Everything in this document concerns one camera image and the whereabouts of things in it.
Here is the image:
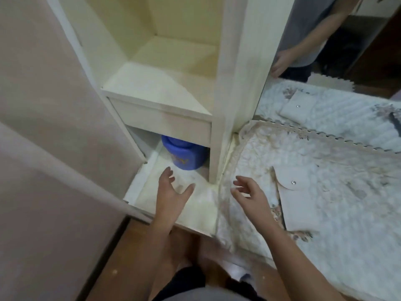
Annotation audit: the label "white wardrobe liner cloth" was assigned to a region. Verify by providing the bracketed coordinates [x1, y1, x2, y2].
[123, 147, 220, 238]

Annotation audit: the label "person's grey shirt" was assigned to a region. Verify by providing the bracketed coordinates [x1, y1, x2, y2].
[169, 286, 227, 301]

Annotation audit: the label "person's right hand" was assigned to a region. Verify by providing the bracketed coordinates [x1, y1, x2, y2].
[230, 176, 277, 228]

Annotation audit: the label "person's left forearm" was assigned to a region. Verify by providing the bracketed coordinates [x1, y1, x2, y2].
[125, 212, 176, 301]

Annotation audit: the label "person's black shorts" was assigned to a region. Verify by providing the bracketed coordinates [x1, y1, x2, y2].
[153, 265, 267, 301]

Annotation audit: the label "white quilted floral bedspread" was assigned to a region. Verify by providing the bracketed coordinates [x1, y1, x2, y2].
[216, 120, 401, 301]

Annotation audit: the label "blue plastic container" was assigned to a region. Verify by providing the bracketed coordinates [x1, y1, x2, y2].
[161, 135, 210, 171]

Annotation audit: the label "person's left hand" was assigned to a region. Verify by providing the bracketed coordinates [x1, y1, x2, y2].
[155, 167, 196, 218]

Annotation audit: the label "person's right forearm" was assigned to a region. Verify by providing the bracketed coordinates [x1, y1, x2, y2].
[259, 216, 349, 301]

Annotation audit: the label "pale pink wardrobe door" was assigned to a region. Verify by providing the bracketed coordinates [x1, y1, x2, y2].
[0, 0, 155, 301]

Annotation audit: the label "cream buttoned fabric pouch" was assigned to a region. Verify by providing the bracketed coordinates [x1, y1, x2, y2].
[272, 166, 319, 233]

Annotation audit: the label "cream wooden wardrobe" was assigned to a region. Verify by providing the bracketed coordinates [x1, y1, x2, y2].
[44, 0, 297, 239]

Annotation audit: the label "wardrobe mirror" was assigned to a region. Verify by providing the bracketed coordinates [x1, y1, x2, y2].
[253, 0, 401, 154]

